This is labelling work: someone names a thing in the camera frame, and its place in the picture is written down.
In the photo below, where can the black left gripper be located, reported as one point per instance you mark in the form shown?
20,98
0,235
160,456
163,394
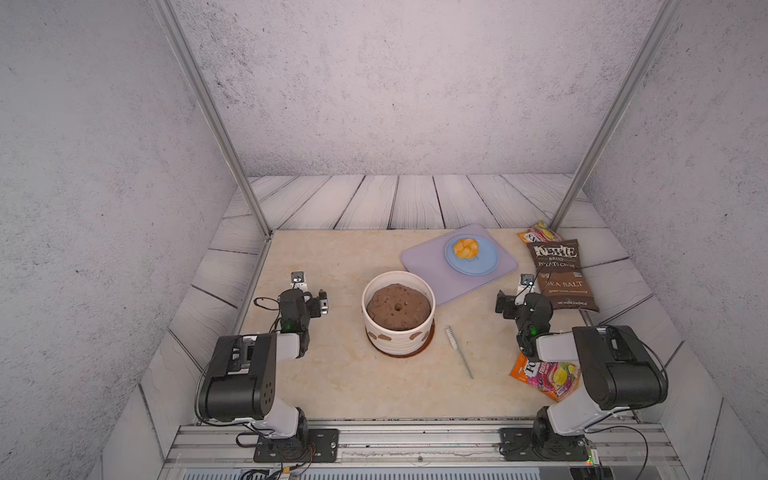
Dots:
313,304

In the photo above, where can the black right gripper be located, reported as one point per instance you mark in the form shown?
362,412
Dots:
510,305

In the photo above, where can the teal scrub brush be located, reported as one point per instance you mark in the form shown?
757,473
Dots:
453,340

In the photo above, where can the white ceramic pot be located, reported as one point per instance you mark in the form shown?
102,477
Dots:
401,277

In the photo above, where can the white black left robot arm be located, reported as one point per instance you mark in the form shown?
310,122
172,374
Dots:
238,387

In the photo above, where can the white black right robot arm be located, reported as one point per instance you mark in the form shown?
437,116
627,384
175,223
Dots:
590,372

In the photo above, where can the brown mud in pot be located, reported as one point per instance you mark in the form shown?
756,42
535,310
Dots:
397,307

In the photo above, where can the blue plate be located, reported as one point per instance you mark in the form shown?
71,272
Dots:
486,261

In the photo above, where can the brown Kettle chips bag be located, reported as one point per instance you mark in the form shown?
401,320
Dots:
561,279

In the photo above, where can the lavender placemat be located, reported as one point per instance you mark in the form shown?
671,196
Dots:
451,277

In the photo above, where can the yellow food pieces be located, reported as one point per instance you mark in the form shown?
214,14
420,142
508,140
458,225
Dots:
466,248

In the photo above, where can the small snack packet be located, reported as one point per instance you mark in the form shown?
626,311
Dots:
539,233

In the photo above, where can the orange pink candy bag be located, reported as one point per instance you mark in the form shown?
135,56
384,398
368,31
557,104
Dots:
557,380

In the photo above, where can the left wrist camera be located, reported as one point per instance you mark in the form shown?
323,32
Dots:
298,281

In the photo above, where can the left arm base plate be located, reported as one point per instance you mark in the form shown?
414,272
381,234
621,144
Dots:
307,446

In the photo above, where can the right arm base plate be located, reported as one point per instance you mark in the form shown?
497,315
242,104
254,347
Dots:
531,445

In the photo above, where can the aluminium mounting rail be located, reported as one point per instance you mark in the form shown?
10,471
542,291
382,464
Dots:
496,448

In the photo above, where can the right aluminium frame post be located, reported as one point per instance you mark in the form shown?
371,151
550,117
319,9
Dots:
642,61

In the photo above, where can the aluminium frame post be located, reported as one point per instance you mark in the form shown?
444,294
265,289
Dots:
189,66
642,61

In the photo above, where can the left aluminium frame post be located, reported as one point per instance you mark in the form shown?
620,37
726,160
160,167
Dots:
189,66

